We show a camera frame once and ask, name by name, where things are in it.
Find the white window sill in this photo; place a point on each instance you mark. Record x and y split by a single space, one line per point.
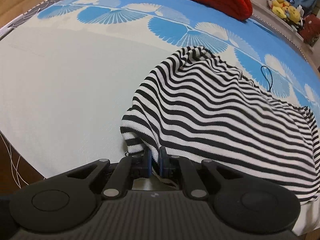
275 25

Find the black white striped hoodie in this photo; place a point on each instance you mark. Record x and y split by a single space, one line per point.
220 120

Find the blue white printed blanket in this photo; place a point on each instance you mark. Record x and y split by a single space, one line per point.
70 85

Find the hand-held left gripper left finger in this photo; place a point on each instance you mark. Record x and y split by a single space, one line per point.
149 163

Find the yellow plush toy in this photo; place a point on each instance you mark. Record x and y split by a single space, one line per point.
279 6
294 14

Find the dark red bag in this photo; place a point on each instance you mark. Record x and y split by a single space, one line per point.
311 30

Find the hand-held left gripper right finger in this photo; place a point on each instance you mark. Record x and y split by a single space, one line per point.
162 165

